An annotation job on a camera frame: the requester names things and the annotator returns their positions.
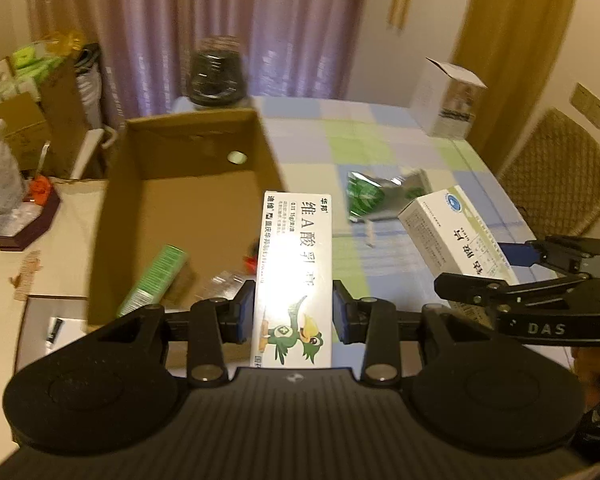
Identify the clear plastic bag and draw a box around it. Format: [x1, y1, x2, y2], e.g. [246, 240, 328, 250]
[0, 140, 28, 231]

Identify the dark wooden tray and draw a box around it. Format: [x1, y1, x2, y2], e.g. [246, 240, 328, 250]
[0, 187, 62, 252]

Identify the mustard curtain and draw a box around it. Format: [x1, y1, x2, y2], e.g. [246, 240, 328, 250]
[452, 0, 583, 171]

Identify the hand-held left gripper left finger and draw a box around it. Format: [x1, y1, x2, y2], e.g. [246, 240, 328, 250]
[97, 280, 256, 388]

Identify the large white medicine box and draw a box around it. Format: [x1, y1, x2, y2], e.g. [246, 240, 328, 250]
[397, 185, 523, 323]

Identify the green leaf foil pouch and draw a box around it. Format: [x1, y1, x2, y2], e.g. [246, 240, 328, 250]
[346, 167, 433, 223]

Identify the white chair frame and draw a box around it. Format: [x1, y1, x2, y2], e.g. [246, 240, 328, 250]
[70, 127, 117, 181]

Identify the white pad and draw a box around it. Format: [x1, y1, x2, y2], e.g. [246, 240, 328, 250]
[200, 270, 253, 306]

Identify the wicker chair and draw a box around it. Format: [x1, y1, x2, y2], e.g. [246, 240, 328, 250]
[497, 107, 600, 238]

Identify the beige wall switch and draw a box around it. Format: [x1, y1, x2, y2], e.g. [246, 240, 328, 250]
[570, 82, 600, 130]

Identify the long white bird print box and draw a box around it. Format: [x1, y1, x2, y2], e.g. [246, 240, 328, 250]
[250, 191, 334, 370]

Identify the green box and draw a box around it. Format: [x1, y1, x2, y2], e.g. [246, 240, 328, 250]
[116, 244, 190, 318]

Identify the brown cardboard box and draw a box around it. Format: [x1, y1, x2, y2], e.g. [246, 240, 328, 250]
[85, 107, 287, 333]

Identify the small brown carton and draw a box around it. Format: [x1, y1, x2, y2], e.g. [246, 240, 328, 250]
[0, 92, 51, 171]

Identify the purple curtain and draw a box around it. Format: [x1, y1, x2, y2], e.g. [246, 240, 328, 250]
[25, 0, 373, 131]

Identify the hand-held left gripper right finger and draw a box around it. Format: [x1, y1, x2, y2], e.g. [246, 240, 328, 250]
[331, 280, 486, 388]

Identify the beige wall strip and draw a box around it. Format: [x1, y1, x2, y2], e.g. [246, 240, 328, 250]
[390, 0, 415, 28]

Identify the dark jar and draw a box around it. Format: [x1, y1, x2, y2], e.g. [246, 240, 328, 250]
[186, 35, 246, 108]

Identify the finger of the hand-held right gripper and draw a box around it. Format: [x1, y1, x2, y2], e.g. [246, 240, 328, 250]
[434, 272, 596, 311]
[497, 236, 596, 276]

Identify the white open carton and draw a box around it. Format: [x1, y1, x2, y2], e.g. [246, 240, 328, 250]
[410, 56, 488, 138]

